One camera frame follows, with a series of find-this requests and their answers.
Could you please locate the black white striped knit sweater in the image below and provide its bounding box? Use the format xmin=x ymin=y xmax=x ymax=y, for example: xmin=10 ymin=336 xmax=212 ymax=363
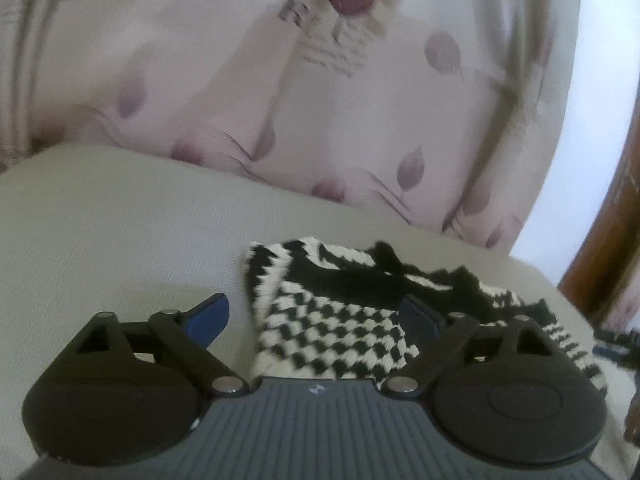
xmin=244 ymin=237 xmax=608 ymax=391

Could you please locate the brown wooden door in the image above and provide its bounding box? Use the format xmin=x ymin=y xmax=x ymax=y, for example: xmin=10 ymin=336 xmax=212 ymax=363
xmin=559 ymin=110 xmax=639 ymax=327

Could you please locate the pink leaf print curtain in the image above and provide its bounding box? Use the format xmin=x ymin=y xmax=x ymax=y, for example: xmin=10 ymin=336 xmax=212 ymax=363
xmin=1 ymin=0 xmax=580 ymax=252

